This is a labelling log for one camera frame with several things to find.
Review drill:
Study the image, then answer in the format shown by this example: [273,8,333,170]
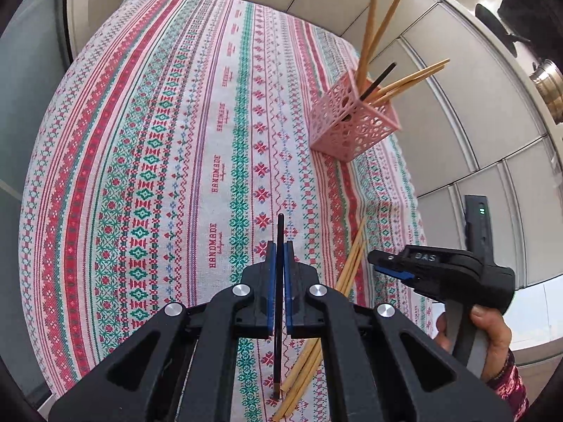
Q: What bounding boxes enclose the pink perforated utensil basket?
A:
[308,70,401,162]

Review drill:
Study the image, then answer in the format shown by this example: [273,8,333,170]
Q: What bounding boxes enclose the black wok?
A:
[475,4,531,57]

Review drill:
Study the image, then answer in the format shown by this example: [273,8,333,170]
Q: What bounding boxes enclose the person's patterned sleeve forearm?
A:
[487,351,530,421]

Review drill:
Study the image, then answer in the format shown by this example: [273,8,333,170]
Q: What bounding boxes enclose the person's right hand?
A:
[470,305,512,382]

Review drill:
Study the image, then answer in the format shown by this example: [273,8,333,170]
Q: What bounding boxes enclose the black chopstick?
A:
[273,213,284,400]
[360,62,396,101]

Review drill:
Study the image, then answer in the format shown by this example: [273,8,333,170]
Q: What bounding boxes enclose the glass sliding door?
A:
[1,0,68,406]

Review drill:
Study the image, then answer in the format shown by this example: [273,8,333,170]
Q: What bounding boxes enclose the stainless steel steamer pot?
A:
[530,59,563,124]

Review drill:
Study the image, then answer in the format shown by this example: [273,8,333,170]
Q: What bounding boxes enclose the wooden chopstick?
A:
[355,0,377,92]
[272,245,367,422]
[366,58,450,107]
[370,64,445,107]
[367,0,401,61]
[285,238,367,405]
[280,218,366,394]

